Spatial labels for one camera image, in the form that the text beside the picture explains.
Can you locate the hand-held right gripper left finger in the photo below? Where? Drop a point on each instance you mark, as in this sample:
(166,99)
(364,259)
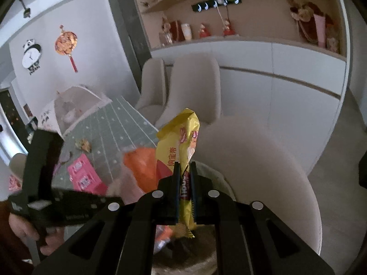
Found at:
(176,194)

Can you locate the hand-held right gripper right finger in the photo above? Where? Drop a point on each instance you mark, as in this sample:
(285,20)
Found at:
(193,197)

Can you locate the orange snack packet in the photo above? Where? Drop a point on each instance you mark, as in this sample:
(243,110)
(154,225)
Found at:
(140,166)

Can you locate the yellow snack packet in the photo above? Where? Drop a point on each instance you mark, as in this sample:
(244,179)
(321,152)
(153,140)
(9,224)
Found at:
(175,140)

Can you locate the person's left forearm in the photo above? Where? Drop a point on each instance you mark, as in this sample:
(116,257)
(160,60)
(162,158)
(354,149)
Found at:
(8,249)

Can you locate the person's left hand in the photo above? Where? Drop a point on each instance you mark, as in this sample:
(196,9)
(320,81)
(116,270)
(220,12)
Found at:
(23,227)

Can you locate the pink box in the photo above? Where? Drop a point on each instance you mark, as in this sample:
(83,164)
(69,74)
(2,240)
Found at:
(84,174)

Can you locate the orange white wrapper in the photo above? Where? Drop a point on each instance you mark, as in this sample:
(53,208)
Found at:
(162,239)

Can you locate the dried brown leaf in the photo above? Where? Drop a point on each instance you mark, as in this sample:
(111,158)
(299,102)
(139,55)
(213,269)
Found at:
(83,145)

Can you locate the large beige chair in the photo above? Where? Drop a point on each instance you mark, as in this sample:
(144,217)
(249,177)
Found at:
(258,172)

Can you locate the green grid tablecloth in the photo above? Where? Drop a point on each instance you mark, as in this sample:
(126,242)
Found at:
(120,126)

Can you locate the white printed paper bag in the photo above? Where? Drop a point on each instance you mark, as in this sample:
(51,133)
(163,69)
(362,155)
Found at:
(50,117)

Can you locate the mesh food cover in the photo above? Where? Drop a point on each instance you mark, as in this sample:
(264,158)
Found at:
(74,103)

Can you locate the beige dining chair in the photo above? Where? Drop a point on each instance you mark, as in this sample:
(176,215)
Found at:
(195,91)
(153,86)

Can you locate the dark door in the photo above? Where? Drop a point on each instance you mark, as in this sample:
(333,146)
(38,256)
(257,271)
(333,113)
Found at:
(11,120)

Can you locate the white cabinet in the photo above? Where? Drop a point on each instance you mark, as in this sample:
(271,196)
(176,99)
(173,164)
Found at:
(286,91)

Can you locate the tall doll figurine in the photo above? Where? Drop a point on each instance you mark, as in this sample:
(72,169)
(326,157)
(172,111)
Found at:
(165,33)

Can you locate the white jar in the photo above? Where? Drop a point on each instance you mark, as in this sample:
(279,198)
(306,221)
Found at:
(186,32)

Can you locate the red gift box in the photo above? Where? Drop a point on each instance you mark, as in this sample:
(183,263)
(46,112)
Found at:
(177,31)

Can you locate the red seated figurine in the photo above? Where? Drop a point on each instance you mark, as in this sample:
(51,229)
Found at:
(204,31)
(229,28)

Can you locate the plush toy bouquet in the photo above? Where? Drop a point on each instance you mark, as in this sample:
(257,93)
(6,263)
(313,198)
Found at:
(309,23)

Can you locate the panda wall clock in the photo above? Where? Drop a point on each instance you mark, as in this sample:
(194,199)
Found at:
(31,56)

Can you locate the red lantern wall ornament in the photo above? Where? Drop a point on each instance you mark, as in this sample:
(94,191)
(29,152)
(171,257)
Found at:
(66,43)

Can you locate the black wall hook rack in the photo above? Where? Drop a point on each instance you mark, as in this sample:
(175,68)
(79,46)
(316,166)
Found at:
(215,3)

